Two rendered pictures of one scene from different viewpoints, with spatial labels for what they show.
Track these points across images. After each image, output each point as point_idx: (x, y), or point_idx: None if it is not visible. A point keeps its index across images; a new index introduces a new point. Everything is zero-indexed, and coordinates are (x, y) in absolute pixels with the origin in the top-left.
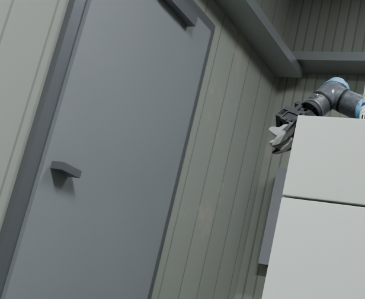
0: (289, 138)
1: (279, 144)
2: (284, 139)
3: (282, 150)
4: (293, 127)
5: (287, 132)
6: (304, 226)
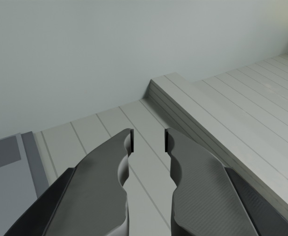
0: (127, 224)
1: (168, 129)
2: (177, 149)
3: (116, 138)
4: (242, 229)
5: (215, 173)
6: None
